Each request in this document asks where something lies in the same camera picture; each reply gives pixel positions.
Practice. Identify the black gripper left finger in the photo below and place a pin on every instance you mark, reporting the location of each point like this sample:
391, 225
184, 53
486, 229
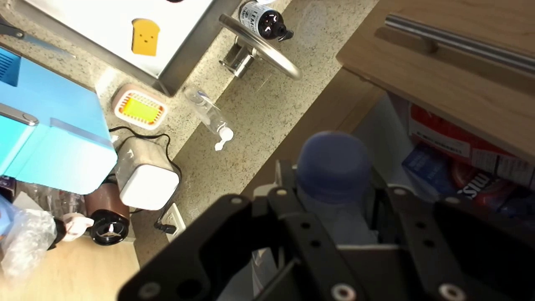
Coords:
222, 244

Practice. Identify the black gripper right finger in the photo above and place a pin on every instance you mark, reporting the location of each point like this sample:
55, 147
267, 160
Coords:
461, 244

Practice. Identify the clear water bottle blue cap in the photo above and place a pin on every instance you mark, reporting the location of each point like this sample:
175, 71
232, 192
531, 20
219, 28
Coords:
334, 160

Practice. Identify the clear spray bottle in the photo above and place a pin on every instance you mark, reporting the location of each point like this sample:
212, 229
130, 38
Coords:
209, 113

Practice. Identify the dark soap bottle white label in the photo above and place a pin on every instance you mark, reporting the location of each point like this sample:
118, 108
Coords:
266, 20

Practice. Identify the steel sink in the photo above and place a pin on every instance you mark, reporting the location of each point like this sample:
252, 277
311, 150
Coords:
93, 21

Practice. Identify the black power plug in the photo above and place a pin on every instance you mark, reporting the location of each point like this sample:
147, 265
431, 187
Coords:
164, 227

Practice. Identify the blue snack package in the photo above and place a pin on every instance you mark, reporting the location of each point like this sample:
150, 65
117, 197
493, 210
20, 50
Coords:
428, 167

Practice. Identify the white cube appliance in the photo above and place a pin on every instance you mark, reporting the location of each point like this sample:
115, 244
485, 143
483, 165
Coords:
145, 175

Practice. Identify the red snack package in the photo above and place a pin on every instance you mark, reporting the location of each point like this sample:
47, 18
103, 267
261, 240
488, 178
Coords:
445, 130

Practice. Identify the brown black blender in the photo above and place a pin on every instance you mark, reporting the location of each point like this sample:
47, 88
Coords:
108, 222

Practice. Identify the small white plastic cap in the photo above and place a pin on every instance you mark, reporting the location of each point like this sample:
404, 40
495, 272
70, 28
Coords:
75, 225

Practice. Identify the yellow sponge tray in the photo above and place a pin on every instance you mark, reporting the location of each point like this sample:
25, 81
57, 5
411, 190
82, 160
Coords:
139, 107

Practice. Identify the chrome faucet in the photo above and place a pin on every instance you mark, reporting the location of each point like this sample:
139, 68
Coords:
267, 51

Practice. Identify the toast shaped yellow sponge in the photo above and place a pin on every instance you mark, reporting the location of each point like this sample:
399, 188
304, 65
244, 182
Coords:
145, 35

